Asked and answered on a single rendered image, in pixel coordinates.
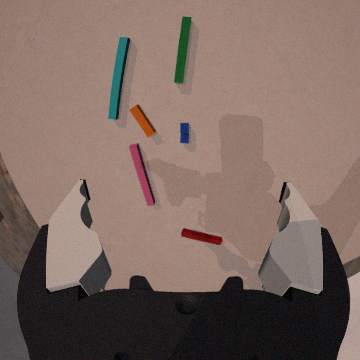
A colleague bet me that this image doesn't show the turquoise rod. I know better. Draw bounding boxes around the turquoise rod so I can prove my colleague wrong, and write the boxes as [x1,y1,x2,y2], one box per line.
[108,37,130,120]

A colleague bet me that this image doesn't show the orange rod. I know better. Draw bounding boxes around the orange rod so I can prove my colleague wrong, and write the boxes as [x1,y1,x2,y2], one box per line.
[130,105,156,137]

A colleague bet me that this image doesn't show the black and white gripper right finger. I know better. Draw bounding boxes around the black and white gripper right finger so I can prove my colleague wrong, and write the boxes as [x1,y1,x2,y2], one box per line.
[258,182,350,360]

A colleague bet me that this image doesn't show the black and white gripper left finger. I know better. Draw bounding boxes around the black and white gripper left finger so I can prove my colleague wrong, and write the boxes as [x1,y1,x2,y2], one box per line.
[17,179,112,360]

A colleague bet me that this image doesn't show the red rod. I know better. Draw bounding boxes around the red rod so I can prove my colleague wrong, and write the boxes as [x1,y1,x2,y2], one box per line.
[181,228,222,245]

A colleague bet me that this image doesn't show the small blue cube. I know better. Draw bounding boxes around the small blue cube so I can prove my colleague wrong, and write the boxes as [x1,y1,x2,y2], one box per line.
[180,123,189,133]
[180,133,189,143]

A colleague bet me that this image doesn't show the green rod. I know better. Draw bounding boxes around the green rod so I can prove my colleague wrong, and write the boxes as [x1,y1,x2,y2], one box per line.
[174,16,192,83]

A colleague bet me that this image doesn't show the pink rod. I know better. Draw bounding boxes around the pink rod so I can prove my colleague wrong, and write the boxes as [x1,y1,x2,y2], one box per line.
[129,143,155,206]

